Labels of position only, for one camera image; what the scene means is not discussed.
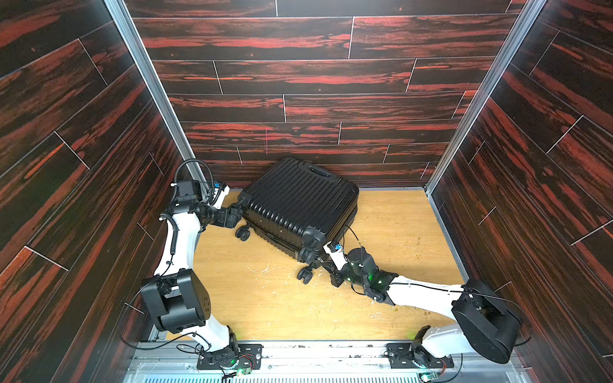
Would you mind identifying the black hard-shell suitcase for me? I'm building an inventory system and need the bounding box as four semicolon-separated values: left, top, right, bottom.
236;157;359;284

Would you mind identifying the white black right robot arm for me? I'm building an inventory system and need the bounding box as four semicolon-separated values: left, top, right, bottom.
324;244;522;364

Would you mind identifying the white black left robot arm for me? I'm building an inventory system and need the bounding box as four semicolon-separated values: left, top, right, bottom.
140;202;242;359

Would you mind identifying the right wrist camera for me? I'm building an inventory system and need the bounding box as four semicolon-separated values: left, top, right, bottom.
323;241;347;271

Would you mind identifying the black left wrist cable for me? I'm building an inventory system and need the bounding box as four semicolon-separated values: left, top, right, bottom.
171;158;216;202

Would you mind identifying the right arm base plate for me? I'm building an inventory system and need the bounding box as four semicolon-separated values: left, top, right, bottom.
384;342;446;369

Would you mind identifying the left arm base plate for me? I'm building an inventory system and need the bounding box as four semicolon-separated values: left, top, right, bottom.
196;343;263;370

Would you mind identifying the aluminium front frame rail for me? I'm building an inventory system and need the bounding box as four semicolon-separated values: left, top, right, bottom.
121;339;485;383

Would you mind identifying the aluminium left corner post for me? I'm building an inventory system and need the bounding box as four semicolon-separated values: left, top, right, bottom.
103;0;196;161

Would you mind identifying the aluminium corner post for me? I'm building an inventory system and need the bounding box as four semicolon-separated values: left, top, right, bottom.
103;0;196;161
425;0;546;199

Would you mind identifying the aluminium right corner post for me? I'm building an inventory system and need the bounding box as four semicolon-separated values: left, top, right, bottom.
425;0;546;199

